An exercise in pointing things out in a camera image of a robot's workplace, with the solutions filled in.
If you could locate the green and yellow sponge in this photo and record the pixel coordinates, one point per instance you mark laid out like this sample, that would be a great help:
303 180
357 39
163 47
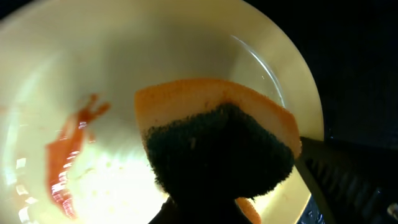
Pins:
213 146

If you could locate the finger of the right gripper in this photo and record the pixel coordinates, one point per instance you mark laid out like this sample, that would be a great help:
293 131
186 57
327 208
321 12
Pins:
350 183

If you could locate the round black serving tray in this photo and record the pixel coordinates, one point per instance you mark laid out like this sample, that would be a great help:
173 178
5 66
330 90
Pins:
351 50

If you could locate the yellow plate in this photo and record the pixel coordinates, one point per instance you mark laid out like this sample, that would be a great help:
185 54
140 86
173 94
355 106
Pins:
56 54

